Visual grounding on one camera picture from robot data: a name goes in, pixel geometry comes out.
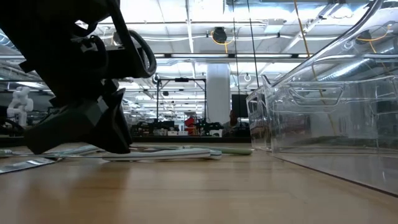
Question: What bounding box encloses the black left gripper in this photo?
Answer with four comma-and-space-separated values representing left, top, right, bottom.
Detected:
18, 37, 133, 156

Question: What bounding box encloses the blue patterned handle knife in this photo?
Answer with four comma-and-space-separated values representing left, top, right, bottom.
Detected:
0, 145, 102, 175
208, 149, 223, 161
102, 147, 213, 162

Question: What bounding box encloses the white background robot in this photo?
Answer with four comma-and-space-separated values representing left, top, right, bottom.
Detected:
6, 86, 34, 127

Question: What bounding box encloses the person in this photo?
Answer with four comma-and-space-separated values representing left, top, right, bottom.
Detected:
184, 114, 198, 136
222, 110, 246, 138

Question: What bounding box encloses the long ceiling light bar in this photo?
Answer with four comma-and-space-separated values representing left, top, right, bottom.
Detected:
154, 53, 315, 60

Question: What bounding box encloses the white building column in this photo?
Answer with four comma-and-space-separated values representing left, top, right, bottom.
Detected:
206, 63, 232, 138

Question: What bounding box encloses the black monitor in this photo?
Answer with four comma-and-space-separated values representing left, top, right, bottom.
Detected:
231, 93, 249, 118

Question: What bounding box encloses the clear plastic bin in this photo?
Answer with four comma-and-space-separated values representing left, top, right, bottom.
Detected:
262, 0, 398, 197
246, 74, 276, 152
343, 73, 398, 155

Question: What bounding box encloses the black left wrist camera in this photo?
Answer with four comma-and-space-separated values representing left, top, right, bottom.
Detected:
104, 46, 149, 79

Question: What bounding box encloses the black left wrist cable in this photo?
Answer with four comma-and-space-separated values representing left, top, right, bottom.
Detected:
127, 29, 157, 79

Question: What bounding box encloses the black metal table frame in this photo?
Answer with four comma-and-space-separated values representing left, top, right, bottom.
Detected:
0, 136, 252, 147

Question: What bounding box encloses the black reel with orange cable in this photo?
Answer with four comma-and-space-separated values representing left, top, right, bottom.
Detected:
356, 24, 392, 54
210, 26, 234, 54

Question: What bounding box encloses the thin black hanging cable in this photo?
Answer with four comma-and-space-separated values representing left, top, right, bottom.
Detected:
232, 0, 241, 94

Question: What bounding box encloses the yellow hanging cable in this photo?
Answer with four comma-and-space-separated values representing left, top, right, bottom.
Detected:
294, 0, 327, 106

